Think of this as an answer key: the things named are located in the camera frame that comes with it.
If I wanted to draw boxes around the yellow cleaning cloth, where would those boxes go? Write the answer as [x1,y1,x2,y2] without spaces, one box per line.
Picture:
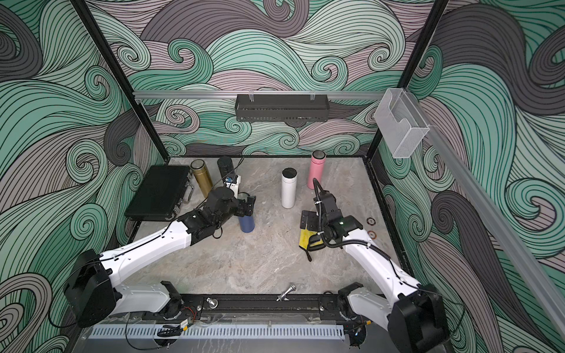
[299,229,325,262]

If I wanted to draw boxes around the blue thermos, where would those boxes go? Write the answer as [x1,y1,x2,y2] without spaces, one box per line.
[238,192,255,233]

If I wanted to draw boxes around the black thermos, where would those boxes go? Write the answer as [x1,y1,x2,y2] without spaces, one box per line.
[217,156,235,180]

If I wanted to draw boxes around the gold thermos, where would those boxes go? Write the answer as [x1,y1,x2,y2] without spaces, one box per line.
[190,159,213,198]

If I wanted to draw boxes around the white thermos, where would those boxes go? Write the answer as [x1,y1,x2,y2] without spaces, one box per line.
[281,168,297,209]

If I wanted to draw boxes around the pink thermos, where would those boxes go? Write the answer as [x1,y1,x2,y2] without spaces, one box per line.
[307,150,327,190]

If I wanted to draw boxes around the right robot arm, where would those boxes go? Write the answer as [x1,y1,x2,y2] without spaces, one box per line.
[308,191,450,352]

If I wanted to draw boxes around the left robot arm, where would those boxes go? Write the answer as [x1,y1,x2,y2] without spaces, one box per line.
[63,187,256,328]

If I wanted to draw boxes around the black case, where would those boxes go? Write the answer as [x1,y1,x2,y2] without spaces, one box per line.
[124,166,194,222]

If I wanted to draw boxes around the silver bolt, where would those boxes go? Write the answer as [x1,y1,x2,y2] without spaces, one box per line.
[276,283,297,302]

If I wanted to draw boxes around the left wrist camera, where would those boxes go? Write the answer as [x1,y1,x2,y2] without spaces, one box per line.
[224,175,241,197]

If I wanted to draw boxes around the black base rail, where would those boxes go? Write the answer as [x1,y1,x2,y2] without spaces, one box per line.
[87,293,438,323]

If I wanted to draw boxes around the black wall shelf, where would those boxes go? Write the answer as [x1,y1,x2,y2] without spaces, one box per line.
[235,94,330,123]

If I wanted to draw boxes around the white slotted cable duct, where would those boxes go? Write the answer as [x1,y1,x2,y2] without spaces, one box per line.
[88,324,345,341]

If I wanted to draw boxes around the clear plastic wall holder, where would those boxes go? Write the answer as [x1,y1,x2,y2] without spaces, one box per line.
[373,88,430,159]

